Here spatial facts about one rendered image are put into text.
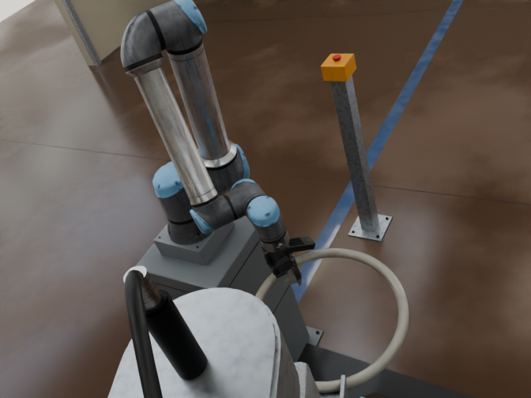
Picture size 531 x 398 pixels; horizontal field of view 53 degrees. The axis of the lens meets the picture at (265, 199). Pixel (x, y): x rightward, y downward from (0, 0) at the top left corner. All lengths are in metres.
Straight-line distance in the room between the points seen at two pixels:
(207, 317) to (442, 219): 2.53
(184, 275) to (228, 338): 1.33
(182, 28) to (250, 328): 1.06
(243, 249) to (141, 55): 0.85
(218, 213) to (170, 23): 0.57
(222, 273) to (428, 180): 1.81
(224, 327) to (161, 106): 0.97
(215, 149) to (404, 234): 1.55
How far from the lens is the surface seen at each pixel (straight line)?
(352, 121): 2.67
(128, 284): 0.54
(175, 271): 2.07
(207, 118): 1.78
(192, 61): 1.66
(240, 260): 2.04
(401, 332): 1.60
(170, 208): 1.95
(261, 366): 0.67
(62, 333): 3.44
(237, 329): 0.72
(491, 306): 2.79
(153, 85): 1.59
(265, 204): 1.59
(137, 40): 1.58
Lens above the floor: 2.22
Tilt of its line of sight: 38 degrees down
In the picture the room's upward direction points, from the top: 20 degrees counter-clockwise
